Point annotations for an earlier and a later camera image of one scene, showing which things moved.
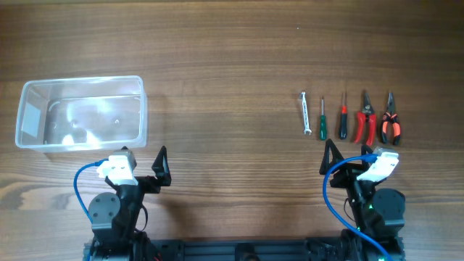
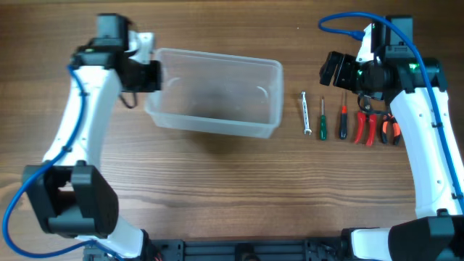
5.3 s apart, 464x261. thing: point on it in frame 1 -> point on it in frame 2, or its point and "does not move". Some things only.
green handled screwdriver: x=323 y=125 does not move
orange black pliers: x=390 y=114 does not move
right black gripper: x=349 y=171 -> x=346 y=62
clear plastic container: x=82 y=114 -> x=219 y=94
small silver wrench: x=306 y=117 does not move
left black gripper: x=162 y=174 -> x=152 y=82
